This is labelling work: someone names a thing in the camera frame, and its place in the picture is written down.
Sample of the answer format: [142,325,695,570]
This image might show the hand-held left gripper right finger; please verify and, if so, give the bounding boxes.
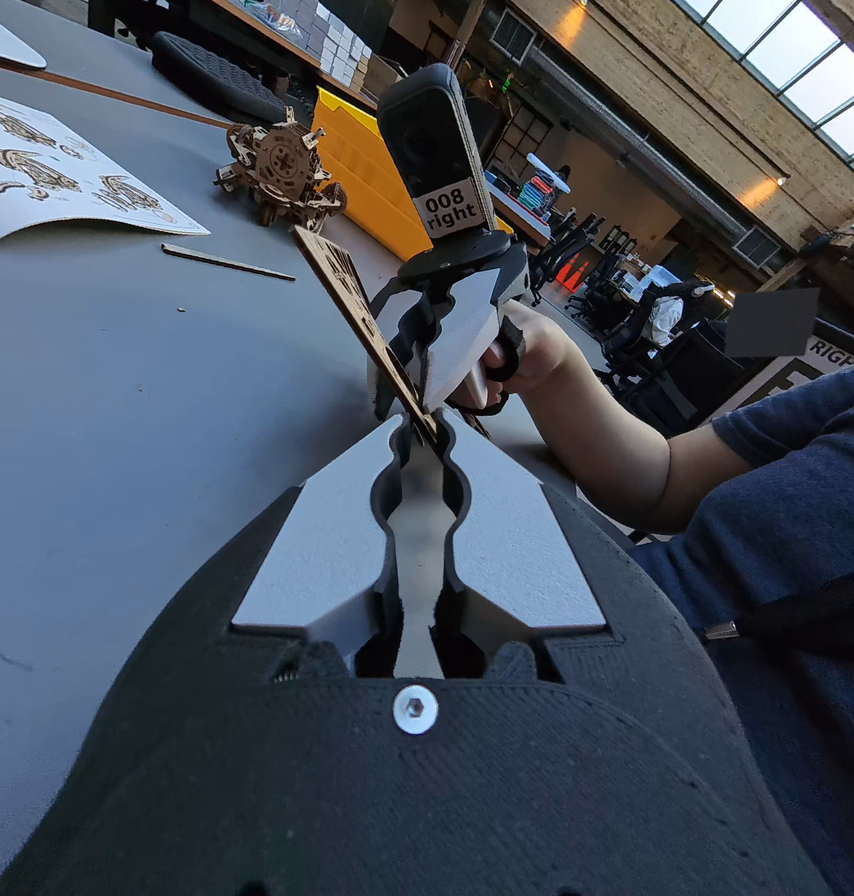
[434,408,607,679]

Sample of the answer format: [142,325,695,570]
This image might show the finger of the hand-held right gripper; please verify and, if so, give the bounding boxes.
[421,268,503,415]
[366,283,445,422]

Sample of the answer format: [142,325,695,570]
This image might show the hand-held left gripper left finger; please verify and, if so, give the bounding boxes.
[231,413,410,679]

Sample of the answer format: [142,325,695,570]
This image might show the wooden parts sheet with holes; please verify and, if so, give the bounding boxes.
[292,224,494,449]

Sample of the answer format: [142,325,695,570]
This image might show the person's right forearm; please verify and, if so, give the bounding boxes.
[525,364,757,536]

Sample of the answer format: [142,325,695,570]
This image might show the wooden mechanical model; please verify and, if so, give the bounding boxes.
[213,106,348,233]

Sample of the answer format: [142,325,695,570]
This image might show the person's right hand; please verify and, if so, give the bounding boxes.
[446,300,582,417]

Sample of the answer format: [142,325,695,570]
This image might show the yellow storage bin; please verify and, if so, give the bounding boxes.
[310,85,515,261]

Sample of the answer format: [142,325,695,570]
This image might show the black office chair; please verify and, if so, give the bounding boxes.
[600,308,739,438]
[530,210,610,309]

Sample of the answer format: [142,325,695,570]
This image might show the stack of white boxes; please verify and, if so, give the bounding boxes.
[295,0,376,88]

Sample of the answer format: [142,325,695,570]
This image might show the stack of colourful boxes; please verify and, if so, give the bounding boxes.
[516,153,573,214]

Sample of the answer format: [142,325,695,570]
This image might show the tapered wooden stick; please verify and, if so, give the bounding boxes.
[161,243,297,282]

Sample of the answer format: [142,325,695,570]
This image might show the office chair with white jacket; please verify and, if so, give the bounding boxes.
[633,276,723,351]

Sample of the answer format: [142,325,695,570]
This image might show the black mesh chair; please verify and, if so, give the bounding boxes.
[149,31,292,126]

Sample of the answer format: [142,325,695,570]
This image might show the person's navy shirt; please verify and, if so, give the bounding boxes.
[626,357,854,896]

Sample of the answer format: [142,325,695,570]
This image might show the black white marker sign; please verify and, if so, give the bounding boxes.
[707,335,854,428]

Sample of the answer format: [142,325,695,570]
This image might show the skylight window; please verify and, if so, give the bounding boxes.
[679,0,854,179]

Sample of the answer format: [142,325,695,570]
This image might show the white instruction booklet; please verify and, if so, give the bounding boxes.
[0,90,212,250]

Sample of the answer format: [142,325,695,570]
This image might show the silver laptop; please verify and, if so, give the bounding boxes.
[0,6,49,71]

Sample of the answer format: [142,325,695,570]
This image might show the ceiling duct pipe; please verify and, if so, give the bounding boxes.
[469,0,753,242]

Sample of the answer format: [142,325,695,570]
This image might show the black body strap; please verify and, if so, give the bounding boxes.
[703,574,854,641]

